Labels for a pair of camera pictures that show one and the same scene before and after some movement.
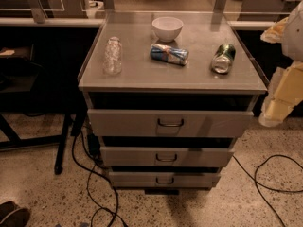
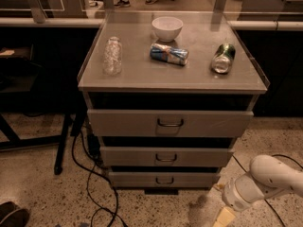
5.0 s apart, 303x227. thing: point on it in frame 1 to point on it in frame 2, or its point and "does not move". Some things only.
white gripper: (294, 37) to (232, 194)
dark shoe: (13, 216) does not move
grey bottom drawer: (163, 180) does not move
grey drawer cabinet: (169, 94) does not move
